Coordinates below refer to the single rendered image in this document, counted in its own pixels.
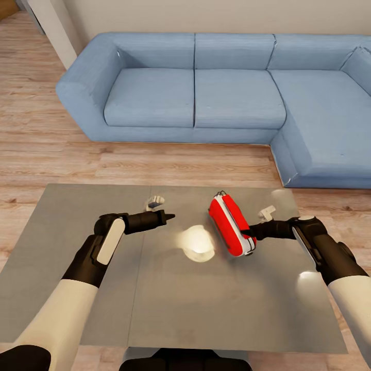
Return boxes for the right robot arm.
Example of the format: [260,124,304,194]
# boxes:
[241,205,371,369]

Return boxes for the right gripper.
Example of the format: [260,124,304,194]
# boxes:
[241,220,282,241]

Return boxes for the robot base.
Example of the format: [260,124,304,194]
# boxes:
[119,347,252,371]

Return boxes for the radio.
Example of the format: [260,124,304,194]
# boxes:
[209,193,256,257]

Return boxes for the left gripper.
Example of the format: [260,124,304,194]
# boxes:
[138,210,175,231]

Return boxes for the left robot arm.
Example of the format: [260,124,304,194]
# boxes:
[0,196,175,371]

